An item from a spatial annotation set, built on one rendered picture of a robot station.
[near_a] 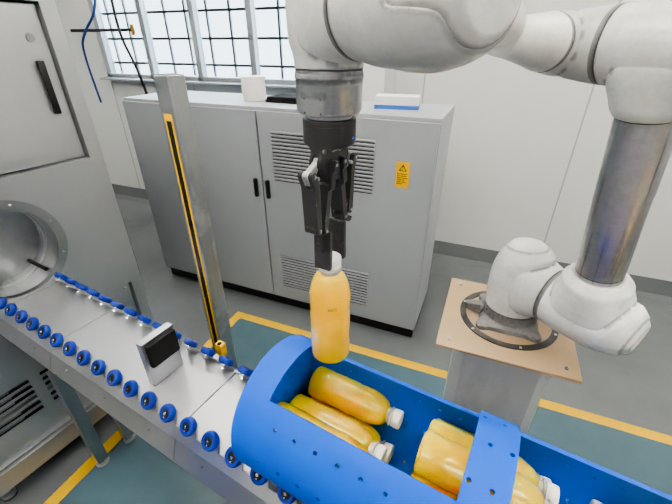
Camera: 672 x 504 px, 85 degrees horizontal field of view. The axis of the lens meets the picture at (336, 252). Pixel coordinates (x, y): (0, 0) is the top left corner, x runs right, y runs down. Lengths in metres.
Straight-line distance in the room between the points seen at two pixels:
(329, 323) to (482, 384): 0.76
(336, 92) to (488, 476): 0.57
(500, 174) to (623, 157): 2.49
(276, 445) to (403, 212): 1.64
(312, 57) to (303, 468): 0.63
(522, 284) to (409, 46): 0.88
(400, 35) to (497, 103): 2.89
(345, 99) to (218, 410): 0.86
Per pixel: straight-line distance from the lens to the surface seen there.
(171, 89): 1.19
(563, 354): 1.26
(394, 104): 2.19
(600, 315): 1.06
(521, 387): 1.31
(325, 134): 0.51
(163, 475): 2.19
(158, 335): 1.14
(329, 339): 0.69
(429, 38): 0.35
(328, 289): 0.62
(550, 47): 0.82
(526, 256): 1.13
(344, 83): 0.50
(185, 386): 1.19
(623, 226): 0.96
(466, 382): 1.33
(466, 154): 3.32
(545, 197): 3.43
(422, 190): 2.09
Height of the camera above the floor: 1.78
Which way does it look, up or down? 30 degrees down
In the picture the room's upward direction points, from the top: straight up
